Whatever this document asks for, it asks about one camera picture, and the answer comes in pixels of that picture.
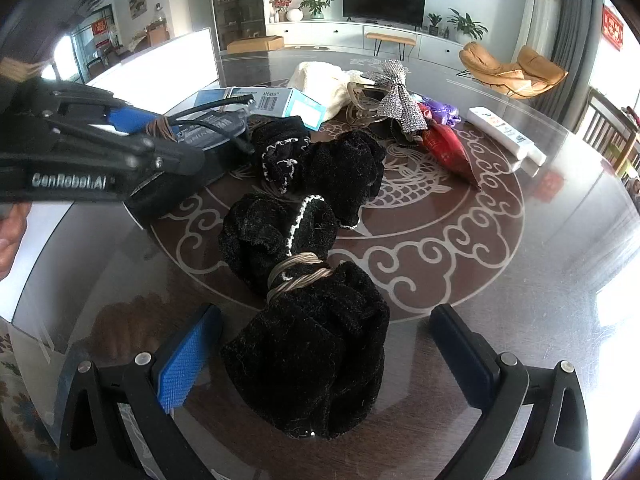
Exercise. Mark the white standing air conditioner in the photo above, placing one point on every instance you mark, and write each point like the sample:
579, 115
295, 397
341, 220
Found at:
540, 10

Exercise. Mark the purple hair clip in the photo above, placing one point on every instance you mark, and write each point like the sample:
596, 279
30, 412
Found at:
440, 112

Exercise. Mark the black velvet scrunchie pearl trim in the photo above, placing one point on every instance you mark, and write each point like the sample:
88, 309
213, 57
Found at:
345, 170

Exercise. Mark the large green potted plant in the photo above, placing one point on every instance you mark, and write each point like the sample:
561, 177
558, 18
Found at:
467, 22

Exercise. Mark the bushy green potted plant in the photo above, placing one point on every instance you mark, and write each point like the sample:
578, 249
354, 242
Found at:
315, 5

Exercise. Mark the silver glitter bow hair clip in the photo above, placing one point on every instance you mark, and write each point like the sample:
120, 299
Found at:
397, 100

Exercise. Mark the small green potted plant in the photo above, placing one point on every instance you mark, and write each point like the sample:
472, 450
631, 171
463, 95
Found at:
434, 21

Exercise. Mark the wooden chair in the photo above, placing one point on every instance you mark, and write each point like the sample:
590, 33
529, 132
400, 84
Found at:
607, 130

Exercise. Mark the white and blue box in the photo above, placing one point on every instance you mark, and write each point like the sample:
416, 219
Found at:
270, 100

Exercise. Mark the black flat television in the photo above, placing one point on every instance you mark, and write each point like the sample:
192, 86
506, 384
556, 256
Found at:
385, 2

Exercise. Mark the red square sign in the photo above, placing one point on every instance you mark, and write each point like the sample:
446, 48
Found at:
101, 27

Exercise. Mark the brown cardboard box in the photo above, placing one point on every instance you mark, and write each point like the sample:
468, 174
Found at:
157, 35

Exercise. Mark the dark display cabinet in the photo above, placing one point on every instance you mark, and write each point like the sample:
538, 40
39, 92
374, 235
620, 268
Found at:
237, 0

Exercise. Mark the white knitted scrunchie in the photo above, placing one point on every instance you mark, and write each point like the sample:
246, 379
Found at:
320, 85

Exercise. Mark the orange lounge chair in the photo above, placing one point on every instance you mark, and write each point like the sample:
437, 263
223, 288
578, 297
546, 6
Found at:
535, 67

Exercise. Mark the red wall decoration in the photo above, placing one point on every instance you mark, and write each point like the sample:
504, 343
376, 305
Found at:
613, 27

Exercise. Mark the red packet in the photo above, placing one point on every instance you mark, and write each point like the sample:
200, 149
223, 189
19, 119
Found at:
450, 152

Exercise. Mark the vase with red flowers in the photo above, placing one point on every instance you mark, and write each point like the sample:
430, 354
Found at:
281, 5

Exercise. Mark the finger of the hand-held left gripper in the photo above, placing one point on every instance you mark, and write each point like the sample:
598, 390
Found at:
170, 157
127, 119

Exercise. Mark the blue cardboard box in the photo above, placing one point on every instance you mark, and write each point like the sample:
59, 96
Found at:
209, 97

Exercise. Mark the grey curtain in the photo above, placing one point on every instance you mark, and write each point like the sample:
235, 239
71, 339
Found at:
580, 35

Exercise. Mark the flat cardboard box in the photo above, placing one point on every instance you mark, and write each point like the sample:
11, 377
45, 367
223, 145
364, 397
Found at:
255, 42

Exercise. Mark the white tube bottle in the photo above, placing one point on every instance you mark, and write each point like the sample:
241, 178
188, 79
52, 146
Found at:
500, 127

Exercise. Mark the person's left hand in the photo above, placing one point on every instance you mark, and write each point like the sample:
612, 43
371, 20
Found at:
11, 245

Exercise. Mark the black scrunchie white stitched trim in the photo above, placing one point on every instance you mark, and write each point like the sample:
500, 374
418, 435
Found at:
280, 142

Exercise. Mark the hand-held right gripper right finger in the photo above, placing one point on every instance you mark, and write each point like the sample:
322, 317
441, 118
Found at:
462, 360

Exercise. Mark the black power adapter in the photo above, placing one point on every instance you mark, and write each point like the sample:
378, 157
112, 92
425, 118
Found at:
212, 129

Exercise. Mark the transparent claw hair clip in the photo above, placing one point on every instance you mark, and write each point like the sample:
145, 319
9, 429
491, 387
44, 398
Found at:
357, 91

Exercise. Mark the round white vase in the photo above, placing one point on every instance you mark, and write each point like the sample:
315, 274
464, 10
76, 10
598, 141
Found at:
294, 15

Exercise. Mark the white television cabinet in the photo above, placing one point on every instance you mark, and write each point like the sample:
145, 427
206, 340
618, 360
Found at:
345, 35

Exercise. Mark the framed wall painting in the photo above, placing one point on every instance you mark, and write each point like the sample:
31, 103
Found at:
136, 0

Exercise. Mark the wooden bench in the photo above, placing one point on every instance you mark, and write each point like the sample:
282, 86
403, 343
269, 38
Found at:
390, 36

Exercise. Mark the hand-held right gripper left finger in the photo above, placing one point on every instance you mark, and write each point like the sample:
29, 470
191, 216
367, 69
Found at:
187, 360

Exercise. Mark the large black velvet scrunchie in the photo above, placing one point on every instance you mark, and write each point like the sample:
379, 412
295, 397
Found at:
310, 350

